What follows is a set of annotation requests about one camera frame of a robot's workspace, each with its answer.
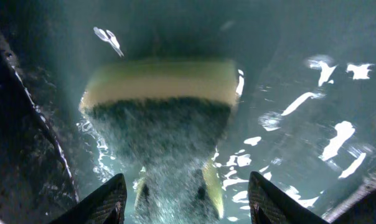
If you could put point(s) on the yellow green sponge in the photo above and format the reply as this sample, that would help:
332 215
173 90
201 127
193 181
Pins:
166 116

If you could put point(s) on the dark green water tray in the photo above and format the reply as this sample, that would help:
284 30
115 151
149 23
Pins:
305 116

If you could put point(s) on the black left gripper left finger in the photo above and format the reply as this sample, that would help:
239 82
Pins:
105 205

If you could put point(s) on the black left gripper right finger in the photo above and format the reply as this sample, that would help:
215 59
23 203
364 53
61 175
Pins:
270 205

